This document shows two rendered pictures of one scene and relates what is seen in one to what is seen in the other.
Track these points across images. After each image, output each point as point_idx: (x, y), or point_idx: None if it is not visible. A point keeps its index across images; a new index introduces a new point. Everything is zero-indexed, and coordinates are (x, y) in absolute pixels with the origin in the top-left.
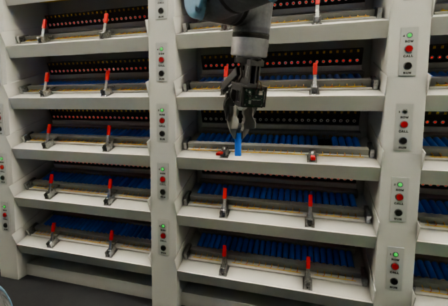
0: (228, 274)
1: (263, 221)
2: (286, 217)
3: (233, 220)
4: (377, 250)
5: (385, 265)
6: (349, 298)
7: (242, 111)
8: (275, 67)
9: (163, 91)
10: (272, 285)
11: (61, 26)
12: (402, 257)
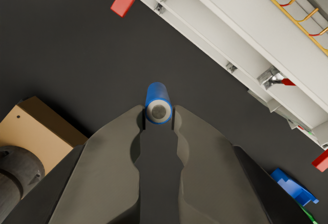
0: (165, 11)
1: (213, 39)
2: (250, 50)
3: (172, 11)
4: (300, 123)
5: (296, 121)
6: (254, 91)
7: (180, 194)
8: None
9: None
10: (202, 47)
11: None
12: (312, 134)
